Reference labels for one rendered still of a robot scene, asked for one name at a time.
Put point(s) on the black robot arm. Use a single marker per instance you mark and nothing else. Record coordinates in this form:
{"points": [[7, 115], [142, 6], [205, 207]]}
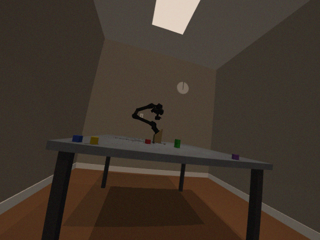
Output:
{"points": [[151, 123]]}

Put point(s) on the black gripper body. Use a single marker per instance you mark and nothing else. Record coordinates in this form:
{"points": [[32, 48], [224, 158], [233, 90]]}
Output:
{"points": [[157, 111]]}

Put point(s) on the small purple block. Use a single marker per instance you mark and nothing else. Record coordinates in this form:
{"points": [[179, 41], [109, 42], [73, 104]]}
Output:
{"points": [[235, 156]]}

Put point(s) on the yellow block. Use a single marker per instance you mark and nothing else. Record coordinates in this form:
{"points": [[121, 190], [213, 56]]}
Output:
{"points": [[94, 140]]}

